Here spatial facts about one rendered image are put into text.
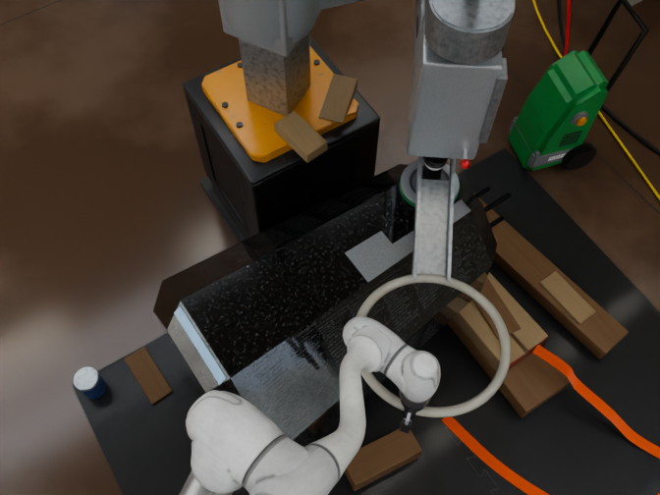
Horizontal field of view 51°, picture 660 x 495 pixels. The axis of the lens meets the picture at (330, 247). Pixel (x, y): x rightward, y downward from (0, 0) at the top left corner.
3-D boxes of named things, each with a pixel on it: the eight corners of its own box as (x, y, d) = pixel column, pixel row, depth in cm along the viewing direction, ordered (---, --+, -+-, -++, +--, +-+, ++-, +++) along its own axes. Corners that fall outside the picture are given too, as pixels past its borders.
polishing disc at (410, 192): (388, 183, 254) (388, 181, 253) (427, 150, 261) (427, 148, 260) (431, 219, 246) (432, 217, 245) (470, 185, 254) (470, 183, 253)
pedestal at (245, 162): (199, 183, 353) (171, 81, 288) (309, 128, 370) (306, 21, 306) (263, 281, 325) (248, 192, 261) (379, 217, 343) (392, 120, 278)
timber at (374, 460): (354, 491, 278) (355, 485, 267) (340, 464, 283) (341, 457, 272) (418, 458, 284) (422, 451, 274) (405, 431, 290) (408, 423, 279)
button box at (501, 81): (477, 123, 218) (496, 57, 193) (486, 123, 218) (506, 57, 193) (477, 142, 214) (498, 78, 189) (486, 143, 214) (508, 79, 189)
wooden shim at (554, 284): (538, 283, 315) (539, 282, 313) (554, 272, 318) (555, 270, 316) (578, 324, 305) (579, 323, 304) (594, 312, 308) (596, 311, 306)
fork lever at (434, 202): (411, 88, 246) (412, 82, 241) (466, 92, 245) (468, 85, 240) (400, 280, 229) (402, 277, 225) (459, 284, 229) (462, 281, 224)
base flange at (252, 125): (198, 85, 287) (196, 77, 283) (300, 39, 300) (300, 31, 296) (256, 167, 267) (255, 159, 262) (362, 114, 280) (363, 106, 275)
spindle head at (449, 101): (408, 79, 244) (423, -28, 205) (470, 82, 243) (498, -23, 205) (406, 161, 227) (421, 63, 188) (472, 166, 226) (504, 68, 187)
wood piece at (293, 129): (275, 132, 270) (274, 123, 266) (295, 119, 273) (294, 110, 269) (307, 163, 263) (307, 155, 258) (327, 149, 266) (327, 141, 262)
